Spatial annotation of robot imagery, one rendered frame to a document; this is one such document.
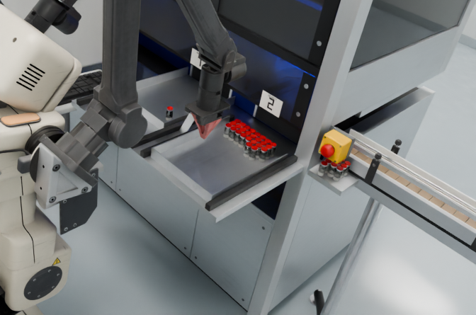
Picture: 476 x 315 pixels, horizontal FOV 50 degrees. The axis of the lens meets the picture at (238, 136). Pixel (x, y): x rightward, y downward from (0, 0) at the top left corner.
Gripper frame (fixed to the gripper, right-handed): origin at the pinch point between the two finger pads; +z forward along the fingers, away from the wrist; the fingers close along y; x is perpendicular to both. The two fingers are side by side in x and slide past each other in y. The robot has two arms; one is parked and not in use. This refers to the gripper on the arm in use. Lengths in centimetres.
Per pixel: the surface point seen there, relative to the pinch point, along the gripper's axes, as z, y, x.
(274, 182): 20.7, 23.6, -10.2
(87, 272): 108, 2, 57
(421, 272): 111, 131, -44
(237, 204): 20.4, 6.8, -10.5
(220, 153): 20.3, 19.6, 9.1
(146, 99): 20, 20, 47
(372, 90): 1, 67, -12
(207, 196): 18.4, 0.5, -4.2
